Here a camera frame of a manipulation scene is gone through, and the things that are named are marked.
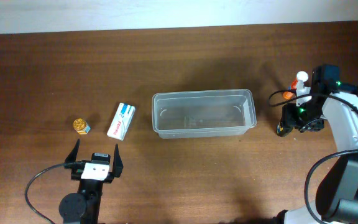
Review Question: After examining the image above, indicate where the white Panadol box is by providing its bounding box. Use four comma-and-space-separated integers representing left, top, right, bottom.
107, 103, 135, 141

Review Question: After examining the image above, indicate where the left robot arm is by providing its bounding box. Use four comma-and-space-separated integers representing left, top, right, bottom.
58, 140, 124, 224

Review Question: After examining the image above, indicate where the white calamine lotion bottle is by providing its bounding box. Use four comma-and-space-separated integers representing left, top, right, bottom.
295, 71, 311, 107

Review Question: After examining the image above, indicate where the gold lid balm jar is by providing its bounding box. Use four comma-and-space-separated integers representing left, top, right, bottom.
73, 118, 91, 135

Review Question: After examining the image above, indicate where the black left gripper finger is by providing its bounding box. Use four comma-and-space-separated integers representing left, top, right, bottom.
112, 144, 124, 178
65, 139, 80, 163

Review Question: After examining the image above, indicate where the clear plastic container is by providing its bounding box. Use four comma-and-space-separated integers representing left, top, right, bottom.
152, 89, 257, 139

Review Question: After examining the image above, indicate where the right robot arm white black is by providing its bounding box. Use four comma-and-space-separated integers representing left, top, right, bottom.
273, 64, 358, 224

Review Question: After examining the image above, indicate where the dark bottle white cap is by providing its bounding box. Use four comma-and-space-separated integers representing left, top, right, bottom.
277, 123, 293, 137

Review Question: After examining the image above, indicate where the orange Redoxon tube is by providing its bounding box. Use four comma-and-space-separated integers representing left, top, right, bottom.
283, 78, 298, 100

